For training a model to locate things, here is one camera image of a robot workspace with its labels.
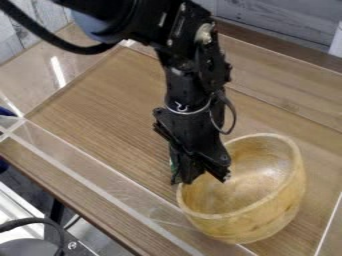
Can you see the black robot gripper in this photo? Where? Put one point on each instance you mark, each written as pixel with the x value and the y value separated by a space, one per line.
pixel 196 150

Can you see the brown wooden bowl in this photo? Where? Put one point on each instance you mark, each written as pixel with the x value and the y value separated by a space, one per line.
pixel 253 206

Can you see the green rectangular block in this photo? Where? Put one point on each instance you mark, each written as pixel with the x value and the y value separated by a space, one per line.
pixel 171 167

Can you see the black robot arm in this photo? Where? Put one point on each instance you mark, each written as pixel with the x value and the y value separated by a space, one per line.
pixel 179 29

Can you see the black table leg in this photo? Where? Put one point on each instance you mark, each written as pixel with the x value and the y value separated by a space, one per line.
pixel 56 212

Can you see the clear acrylic tray walls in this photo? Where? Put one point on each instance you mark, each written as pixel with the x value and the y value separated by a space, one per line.
pixel 80 136

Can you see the black metal bracket with screw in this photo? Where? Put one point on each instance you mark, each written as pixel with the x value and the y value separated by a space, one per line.
pixel 74 247

